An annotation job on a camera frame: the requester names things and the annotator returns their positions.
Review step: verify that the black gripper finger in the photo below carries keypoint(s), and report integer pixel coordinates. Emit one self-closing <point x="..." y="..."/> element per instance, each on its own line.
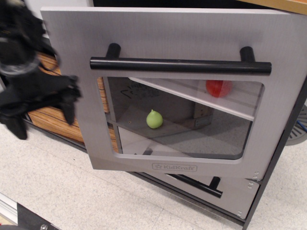
<point x="67" y="105"/>
<point x="16" y="125"/>

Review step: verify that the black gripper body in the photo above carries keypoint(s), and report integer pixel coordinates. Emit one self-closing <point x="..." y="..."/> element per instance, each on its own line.
<point x="31" y="91"/>

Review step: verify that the grey toy oven door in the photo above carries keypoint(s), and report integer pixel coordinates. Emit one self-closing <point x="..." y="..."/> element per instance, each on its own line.
<point x="194" y="139"/>

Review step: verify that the black oven door handle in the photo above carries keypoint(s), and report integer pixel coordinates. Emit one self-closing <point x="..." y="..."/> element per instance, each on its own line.
<point x="246" y="66"/>

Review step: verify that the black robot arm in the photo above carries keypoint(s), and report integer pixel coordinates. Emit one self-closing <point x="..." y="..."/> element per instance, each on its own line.
<point x="21" y="38"/>

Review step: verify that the white oven shelf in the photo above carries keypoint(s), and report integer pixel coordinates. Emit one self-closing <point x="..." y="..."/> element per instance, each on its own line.
<point x="242" y="101"/>

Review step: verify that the grey lower oven drawer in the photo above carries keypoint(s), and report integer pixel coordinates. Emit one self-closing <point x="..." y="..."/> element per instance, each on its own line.
<point x="234" y="195"/>

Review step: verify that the lower wood-pattern storage bin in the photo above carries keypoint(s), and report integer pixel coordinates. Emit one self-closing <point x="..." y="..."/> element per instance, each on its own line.
<point x="52" y="119"/>

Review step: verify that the wood-pattern storage bin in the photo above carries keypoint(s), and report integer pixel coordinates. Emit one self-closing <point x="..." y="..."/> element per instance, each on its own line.
<point x="48" y="64"/>
<point x="52" y="119"/>

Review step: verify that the upper wood-pattern storage bin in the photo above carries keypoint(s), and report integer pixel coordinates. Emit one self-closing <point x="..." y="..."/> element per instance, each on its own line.
<point x="48" y="64"/>

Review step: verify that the green toy pear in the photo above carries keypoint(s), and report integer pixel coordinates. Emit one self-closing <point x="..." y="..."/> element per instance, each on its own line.
<point x="154" y="119"/>

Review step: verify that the dark toy kitchen cabinet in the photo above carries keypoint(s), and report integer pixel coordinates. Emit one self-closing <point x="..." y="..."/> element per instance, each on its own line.
<point x="57" y="182"/>

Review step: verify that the red toy tomato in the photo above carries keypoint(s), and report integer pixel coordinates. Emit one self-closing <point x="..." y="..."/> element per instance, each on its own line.
<point x="219" y="88"/>

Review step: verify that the grey round chair base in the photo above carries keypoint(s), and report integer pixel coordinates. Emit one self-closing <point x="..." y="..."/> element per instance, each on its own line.
<point x="299" y="131"/>

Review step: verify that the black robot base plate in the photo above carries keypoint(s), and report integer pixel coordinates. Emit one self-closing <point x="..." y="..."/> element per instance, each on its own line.
<point x="29" y="220"/>

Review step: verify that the black drawer handle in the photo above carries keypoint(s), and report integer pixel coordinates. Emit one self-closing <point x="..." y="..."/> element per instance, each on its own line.
<point x="210" y="188"/>

